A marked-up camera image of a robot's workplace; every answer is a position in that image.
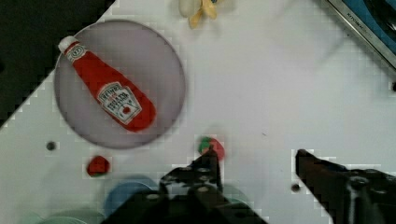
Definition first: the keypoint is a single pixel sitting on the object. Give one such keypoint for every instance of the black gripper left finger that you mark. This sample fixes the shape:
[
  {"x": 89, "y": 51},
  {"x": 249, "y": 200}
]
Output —
[{"x": 203, "y": 171}]

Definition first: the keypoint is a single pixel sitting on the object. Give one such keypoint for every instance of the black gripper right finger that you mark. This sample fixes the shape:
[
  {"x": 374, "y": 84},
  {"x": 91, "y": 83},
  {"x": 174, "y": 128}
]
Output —
[{"x": 349, "y": 196}]

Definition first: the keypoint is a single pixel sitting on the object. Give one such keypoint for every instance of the black toaster oven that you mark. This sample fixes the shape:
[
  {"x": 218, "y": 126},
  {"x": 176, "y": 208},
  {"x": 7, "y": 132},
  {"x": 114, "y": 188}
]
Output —
[{"x": 374, "y": 21}]

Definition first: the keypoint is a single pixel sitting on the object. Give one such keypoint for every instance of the green round cup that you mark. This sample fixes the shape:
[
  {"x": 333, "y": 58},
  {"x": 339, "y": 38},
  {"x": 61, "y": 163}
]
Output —
[{"x": 235, "y": 195}]

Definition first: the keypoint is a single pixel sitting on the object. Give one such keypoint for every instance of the red toy strawberry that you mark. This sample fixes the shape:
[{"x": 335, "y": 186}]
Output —
[{"x": 210, "y": 142}]

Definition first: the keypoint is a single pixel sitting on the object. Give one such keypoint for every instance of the blue bowl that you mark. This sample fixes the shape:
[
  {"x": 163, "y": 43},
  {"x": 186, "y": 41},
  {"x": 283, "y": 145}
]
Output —
[{"x": 126, "y": 188}]

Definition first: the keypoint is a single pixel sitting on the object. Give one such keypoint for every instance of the small red toy tomato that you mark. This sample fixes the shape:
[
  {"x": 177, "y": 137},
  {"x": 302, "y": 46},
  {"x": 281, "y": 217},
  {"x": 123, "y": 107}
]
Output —
[{"x": 97, "y": 166}]

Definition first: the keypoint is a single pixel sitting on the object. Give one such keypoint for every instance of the red ketchup bottle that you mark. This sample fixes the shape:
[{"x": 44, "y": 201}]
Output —
[{"x": 119, "y": 97}]

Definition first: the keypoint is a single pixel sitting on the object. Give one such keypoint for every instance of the grey round plate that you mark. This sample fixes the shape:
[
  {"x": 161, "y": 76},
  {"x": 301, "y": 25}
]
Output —
[{"x": 146, "y": 58}]

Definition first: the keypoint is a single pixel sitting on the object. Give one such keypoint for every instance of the green oval colander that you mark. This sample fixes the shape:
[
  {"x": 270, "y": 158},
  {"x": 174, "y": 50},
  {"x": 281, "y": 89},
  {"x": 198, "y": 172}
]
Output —
[{"x": 64, "y": 217}]

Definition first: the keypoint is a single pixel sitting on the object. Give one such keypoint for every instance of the peeled toy banana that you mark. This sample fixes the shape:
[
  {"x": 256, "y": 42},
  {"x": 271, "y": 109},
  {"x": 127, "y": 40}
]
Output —
[{"x": 194, "y": 10}]

